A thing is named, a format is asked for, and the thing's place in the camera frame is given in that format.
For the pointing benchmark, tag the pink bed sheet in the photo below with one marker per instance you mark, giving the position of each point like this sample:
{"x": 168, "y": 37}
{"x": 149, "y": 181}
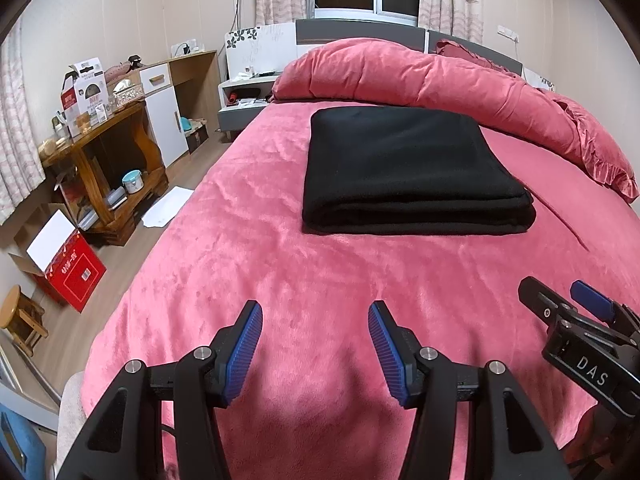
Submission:
{"x": 260, "y": 240}

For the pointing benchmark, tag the clear tissue box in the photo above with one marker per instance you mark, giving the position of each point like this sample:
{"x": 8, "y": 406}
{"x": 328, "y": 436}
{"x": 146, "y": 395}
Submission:
{"x": 125, "y": 94}

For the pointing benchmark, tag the black blanket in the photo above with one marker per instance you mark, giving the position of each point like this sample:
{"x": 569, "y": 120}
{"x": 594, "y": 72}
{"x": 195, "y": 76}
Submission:
{"x": 400, "y": 170}

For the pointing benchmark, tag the red white gift box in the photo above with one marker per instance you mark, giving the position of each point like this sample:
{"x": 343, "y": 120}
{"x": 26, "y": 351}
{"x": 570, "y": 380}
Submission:
{"x": 82, "y": 95}

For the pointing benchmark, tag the white power strip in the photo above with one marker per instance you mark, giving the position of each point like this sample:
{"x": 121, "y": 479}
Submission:
{"x": 187, "y": 47}

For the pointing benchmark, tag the pink pouch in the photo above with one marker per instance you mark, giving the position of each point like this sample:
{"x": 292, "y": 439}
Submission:
{"x": 119, "y": 70}

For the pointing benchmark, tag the white grey nightstand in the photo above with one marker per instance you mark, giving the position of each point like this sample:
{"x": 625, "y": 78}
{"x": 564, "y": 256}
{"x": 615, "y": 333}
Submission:
{"x": 245, "y": 60}

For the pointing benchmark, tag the carved wooden table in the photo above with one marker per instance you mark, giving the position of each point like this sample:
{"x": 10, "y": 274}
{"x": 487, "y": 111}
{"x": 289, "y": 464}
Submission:
{"x": 130, "y": 130}

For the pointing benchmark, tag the white wooden cabinet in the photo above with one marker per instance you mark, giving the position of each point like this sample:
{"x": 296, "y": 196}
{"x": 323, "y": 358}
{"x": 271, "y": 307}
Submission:
{"x": 162, "y": 110}

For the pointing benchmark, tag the small wooden stool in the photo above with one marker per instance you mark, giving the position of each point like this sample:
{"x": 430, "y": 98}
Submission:
{"x": 20, "y": 315}

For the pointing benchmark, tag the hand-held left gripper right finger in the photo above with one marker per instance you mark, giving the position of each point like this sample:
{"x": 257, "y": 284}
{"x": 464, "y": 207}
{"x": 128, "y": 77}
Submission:
{"x": 389, "y": 355}

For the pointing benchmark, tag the grey bed headboard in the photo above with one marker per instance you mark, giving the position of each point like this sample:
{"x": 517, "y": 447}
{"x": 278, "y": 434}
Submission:
{"x": 350, "y": 30}

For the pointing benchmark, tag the beige cushion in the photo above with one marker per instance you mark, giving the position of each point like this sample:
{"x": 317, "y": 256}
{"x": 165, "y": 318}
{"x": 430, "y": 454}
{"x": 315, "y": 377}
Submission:
{"x": 70, "y": 420}

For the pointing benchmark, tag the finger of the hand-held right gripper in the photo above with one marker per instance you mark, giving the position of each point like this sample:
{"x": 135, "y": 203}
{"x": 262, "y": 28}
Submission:
{"x": 542, "y": 300}
{"x": 592, "y": 300}

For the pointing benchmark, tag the dark storage box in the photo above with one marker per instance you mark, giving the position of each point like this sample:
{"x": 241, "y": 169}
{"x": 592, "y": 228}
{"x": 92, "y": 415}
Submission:
{"x": 198, "y": 139}

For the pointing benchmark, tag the white paper sheet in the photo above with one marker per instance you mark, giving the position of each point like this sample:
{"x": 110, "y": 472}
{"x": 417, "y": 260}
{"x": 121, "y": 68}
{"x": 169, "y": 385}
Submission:
{"x": 167, "y": 205}

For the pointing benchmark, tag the red cardboard box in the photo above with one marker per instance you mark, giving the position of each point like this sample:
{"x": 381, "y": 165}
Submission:
{"x": 75, "y": 270}

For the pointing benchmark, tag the dark red pillow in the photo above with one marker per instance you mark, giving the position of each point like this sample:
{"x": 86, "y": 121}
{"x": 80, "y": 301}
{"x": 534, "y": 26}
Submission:
{"x": 465, "y": 52}

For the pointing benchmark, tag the pink duvet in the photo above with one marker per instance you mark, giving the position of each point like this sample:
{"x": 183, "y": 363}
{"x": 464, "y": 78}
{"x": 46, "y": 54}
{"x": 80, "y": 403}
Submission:
{"x": 400, "y": 70}

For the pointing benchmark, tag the teal bowl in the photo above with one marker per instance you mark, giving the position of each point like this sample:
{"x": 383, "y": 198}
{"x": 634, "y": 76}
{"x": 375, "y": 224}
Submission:
{"x": 186, "y": 124}

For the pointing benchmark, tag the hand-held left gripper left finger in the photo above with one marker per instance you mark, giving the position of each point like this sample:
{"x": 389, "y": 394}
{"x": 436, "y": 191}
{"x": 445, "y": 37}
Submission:
{"x": 244, "y": 352}

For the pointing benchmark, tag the white leaf-print nightstand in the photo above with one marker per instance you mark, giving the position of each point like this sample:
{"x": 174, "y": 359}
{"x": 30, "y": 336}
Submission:
{"x": 539, "y": 80}

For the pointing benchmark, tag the blue lidded pot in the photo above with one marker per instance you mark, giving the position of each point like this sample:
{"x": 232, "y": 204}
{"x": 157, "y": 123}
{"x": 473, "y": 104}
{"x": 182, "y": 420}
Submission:
{"x": 134, "y": 181}

